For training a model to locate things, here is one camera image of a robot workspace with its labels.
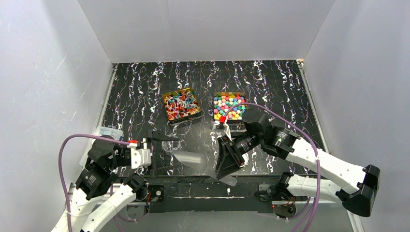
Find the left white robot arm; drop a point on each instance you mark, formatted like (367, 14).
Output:
(108, 151)

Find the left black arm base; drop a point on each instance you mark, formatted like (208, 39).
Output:
(153, 193)

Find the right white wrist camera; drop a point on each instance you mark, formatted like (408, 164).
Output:
(220, 125)

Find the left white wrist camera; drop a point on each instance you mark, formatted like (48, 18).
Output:
(136, 149)

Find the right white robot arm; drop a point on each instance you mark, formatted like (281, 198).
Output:
(353, 186)

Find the tin tray of lollipops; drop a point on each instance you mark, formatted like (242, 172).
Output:
(181, 106)

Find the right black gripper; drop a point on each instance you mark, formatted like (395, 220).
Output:
(231, 151)

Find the clear plastic box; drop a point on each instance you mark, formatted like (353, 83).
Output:
(100, 131)

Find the clear plastic jar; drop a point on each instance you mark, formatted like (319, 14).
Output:
(170, 146)

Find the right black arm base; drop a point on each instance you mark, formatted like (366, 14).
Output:
(283, 202)

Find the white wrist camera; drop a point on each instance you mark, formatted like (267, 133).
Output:
(220, 125)
(136, 149)

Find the translucent plastic scoop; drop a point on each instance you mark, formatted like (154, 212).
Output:
(199, 162)

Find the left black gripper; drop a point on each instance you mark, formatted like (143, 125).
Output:
(151, 153)

